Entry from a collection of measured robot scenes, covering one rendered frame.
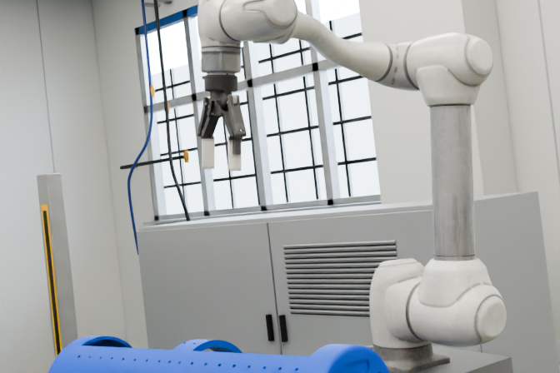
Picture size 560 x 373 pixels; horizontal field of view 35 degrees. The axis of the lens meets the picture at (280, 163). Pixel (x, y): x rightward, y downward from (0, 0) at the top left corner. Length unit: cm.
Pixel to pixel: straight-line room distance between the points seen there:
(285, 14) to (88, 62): 574
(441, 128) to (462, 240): 27
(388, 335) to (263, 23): 91
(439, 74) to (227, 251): 230
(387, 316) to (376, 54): 66
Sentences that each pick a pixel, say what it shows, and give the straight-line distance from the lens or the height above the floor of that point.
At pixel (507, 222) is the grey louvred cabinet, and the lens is 353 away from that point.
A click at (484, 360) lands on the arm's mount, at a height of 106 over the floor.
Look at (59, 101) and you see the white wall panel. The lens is 730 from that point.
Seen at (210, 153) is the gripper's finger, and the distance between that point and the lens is 206.
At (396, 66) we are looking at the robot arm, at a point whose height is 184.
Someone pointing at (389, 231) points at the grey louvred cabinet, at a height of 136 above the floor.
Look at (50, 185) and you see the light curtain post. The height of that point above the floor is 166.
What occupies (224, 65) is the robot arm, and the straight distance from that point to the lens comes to 197.
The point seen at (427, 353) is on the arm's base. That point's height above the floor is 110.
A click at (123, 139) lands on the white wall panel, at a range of 725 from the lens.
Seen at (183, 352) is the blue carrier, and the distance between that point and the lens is 205.
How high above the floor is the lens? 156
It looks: 2 degrees up
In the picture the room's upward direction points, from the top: 6 degrees counter-clockwise
